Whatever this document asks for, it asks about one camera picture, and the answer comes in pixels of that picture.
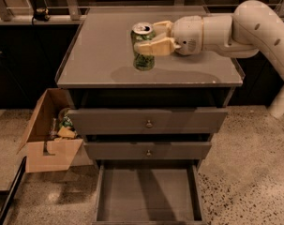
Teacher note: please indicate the grey open bottom drawer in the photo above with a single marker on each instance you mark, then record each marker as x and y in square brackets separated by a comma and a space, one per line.
[148, 195]

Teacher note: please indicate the grey top drawer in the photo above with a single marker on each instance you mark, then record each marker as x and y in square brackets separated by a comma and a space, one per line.
[132, 121]

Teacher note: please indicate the small dark device on ledge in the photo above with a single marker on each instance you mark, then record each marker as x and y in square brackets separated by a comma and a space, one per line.
[42, 14]

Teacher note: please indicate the black bar on floor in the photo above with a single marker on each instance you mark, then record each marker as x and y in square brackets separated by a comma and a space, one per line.
[7, 196]

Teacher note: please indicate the cardboard box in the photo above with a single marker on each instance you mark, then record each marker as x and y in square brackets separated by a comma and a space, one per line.
[44, 153]

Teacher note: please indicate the grey drawer cabinet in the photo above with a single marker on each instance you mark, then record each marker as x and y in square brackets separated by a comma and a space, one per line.
[99, 74]

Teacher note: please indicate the brass top drawer knob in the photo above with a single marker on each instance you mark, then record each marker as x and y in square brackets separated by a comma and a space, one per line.
[149, 124]

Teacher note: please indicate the grey middle drawer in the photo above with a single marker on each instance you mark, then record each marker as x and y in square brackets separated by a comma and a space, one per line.
[145, 148]

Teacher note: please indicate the green soda can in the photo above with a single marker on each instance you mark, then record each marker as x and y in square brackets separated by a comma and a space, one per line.
[140, 32]

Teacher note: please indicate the green bag in box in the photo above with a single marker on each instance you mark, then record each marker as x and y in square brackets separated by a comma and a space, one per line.
[65, 121]

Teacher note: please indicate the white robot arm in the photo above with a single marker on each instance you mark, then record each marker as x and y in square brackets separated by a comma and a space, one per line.
[252, 28]

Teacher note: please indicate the yellow sponge in box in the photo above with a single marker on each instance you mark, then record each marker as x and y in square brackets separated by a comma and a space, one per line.
[66, 133]

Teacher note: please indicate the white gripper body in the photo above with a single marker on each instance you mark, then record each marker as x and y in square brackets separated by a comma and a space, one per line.
[187, 35]

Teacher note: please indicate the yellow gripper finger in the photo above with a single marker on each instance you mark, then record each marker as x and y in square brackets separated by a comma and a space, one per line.
[164, 27]
[160, 47]

